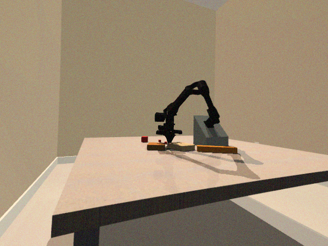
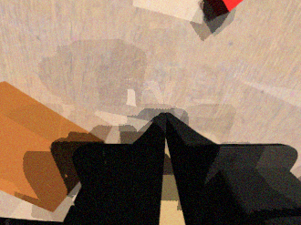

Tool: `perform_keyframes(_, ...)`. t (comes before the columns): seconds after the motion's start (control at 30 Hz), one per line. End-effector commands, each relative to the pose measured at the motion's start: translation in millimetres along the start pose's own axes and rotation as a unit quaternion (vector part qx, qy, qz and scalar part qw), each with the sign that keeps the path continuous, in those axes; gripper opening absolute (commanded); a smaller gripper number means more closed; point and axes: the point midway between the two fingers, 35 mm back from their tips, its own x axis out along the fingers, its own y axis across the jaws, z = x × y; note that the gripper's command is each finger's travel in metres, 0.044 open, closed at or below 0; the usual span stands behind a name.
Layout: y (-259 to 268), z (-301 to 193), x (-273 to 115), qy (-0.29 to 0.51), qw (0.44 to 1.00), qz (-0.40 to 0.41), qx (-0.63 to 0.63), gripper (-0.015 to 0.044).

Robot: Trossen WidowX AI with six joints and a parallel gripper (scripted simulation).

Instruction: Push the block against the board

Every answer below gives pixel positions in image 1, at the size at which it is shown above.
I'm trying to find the red square block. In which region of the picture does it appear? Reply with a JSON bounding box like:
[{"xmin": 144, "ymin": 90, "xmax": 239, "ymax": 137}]
[{"xmin": 141, "ymin": 136, "xmax": 148, "ymax": 142}]

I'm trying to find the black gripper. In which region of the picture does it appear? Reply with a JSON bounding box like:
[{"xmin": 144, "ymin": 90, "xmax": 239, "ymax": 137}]
[{"xmin": 156, "ymin": 122, "xmax": 182, "ymax": 143}]

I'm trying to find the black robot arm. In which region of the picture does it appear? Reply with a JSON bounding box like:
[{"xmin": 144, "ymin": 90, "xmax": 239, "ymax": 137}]
[{"xmin": 155, "ymin": 80, "xmax": 220, "ymax": 128}]

